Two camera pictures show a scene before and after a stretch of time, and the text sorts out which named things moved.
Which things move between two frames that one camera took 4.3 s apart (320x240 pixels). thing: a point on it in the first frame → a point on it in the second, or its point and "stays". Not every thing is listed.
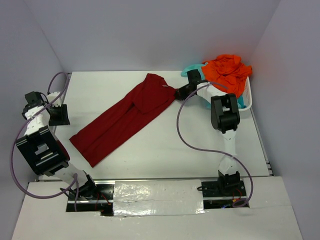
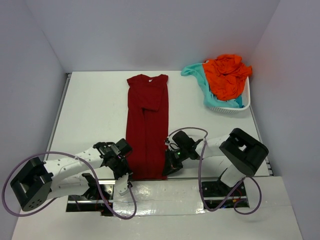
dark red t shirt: [152, 95] → [147, 125]
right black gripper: [181, 92] → [171, 165]
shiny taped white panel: [157, 197] stays
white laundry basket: [247, 95] stays
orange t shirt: [227, 73] stays
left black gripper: [63, 119] → [116, 176]
